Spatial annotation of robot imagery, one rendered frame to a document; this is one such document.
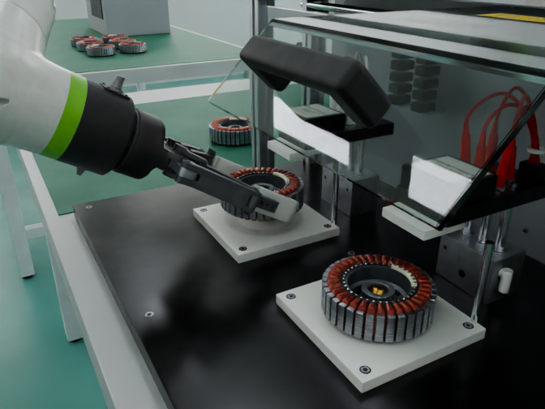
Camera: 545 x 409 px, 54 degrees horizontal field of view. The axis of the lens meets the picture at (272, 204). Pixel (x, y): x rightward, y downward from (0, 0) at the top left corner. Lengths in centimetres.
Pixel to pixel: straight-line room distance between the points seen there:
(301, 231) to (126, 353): 27
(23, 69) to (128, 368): 30
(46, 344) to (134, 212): 112
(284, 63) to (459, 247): 38
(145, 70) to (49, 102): 148
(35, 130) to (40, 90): 4
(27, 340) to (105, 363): 135
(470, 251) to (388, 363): 17
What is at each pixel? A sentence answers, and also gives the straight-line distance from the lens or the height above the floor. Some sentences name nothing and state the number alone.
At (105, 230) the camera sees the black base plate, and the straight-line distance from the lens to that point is 76.
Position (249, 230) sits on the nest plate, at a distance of 70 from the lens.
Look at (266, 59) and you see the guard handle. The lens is 31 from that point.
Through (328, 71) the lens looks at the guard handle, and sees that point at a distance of 27.
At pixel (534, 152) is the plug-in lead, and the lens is 60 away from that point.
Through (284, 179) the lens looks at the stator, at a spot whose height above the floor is 84.
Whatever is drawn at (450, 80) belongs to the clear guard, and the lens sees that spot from 27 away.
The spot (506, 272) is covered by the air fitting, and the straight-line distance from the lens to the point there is 60.
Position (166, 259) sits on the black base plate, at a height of 77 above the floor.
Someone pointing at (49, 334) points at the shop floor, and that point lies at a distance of 191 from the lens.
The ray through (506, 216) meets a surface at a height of 87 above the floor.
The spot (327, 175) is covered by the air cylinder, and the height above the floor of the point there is 81.
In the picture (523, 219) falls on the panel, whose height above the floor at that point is 81.
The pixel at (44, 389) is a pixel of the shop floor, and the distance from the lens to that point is 171.
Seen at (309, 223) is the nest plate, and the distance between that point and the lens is 72.
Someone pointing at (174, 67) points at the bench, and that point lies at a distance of 205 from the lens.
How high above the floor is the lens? 111
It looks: 25 degrees down
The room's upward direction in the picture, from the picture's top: straight up
